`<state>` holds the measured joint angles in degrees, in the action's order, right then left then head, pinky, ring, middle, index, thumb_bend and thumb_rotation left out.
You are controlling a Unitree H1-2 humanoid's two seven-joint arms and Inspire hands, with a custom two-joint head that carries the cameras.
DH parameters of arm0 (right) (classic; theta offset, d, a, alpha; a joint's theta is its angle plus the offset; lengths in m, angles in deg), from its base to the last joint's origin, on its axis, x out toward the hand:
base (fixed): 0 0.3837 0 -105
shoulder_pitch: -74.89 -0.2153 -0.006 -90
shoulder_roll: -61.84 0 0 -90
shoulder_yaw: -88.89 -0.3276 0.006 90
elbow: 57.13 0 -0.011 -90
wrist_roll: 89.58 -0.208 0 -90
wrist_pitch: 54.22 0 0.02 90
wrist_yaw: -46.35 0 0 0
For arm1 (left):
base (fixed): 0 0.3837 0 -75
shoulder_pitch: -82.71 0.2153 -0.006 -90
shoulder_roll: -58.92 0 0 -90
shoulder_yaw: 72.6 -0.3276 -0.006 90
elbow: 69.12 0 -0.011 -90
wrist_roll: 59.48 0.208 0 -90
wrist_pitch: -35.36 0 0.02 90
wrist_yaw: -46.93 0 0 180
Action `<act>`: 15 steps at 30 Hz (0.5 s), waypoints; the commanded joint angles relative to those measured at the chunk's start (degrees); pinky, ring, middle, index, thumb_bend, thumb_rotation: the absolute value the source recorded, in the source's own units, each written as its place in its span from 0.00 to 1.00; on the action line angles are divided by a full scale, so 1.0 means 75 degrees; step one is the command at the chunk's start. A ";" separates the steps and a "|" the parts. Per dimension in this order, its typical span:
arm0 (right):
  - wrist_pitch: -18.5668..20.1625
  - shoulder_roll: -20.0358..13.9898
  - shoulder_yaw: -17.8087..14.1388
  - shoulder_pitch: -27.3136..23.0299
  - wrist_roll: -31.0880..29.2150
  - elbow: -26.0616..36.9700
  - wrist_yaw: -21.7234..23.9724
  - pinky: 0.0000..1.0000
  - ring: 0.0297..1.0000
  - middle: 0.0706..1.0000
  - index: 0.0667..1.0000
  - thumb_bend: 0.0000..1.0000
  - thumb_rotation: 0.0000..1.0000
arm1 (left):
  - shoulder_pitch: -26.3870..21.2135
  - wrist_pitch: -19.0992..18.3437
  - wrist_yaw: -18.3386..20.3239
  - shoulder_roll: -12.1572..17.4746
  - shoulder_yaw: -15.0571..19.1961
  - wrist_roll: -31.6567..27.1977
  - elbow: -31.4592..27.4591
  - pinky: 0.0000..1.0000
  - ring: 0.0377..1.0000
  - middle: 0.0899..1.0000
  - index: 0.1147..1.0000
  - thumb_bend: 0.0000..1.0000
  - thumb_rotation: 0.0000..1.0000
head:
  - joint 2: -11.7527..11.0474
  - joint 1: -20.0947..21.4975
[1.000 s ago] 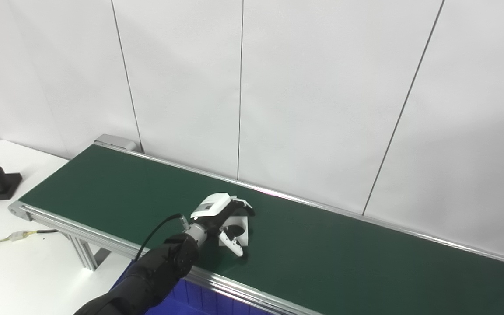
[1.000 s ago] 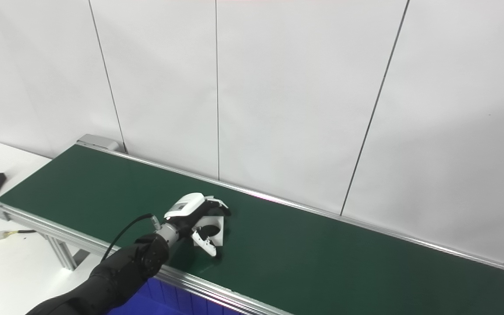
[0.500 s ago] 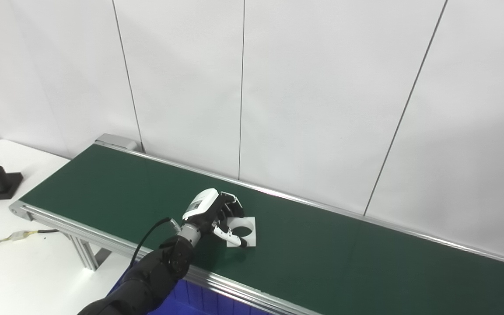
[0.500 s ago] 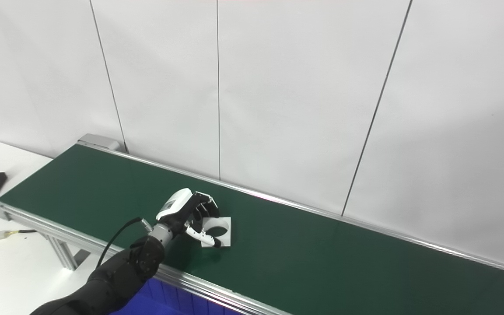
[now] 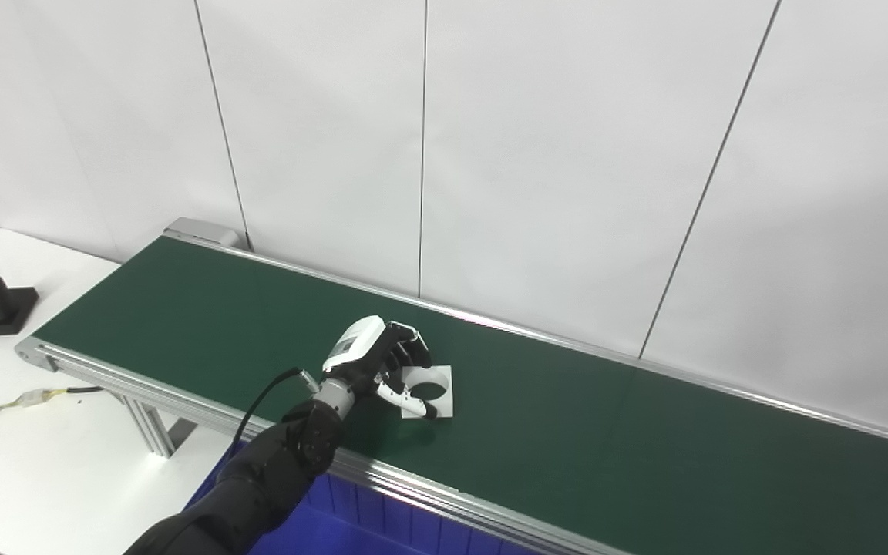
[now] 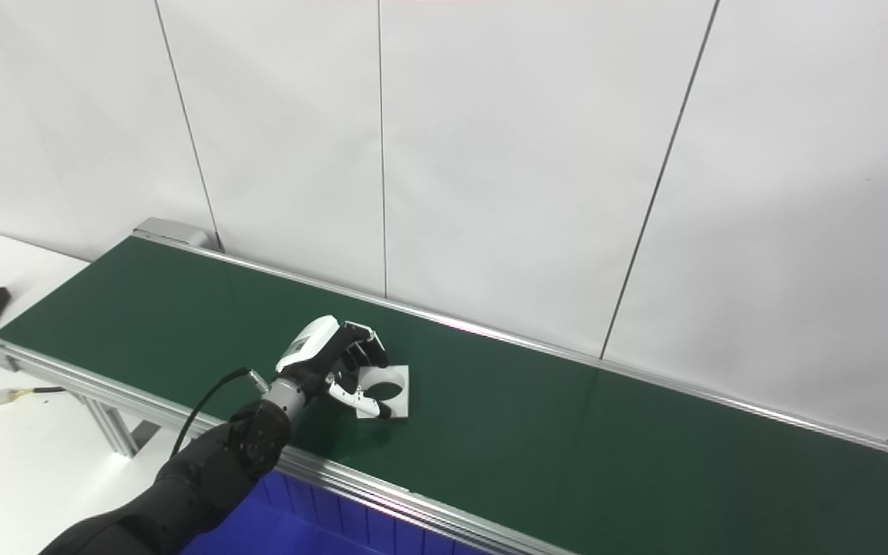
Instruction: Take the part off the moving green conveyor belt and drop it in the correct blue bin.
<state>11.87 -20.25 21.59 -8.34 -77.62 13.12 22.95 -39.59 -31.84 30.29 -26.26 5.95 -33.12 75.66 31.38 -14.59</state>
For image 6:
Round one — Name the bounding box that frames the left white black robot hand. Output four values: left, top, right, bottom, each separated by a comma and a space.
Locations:
274, 314, 392, 421

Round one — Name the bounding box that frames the white square part round hole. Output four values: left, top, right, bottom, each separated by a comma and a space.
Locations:
355, 364, 410, 419

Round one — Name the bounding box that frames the blue plastic bin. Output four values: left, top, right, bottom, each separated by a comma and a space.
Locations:
178, 469, 491, 555

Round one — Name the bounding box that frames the aluminium conveyor leg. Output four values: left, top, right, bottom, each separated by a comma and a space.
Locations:
82, 397, 161, 460

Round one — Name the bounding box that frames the green conveyor belt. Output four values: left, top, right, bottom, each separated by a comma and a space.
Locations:
0, 217, 888, 555

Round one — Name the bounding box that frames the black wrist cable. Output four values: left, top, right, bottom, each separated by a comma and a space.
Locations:
170, 368, 269, 460

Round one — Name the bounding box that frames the black power cable with connector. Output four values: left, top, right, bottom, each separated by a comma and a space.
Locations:
0, 385, 67, 422

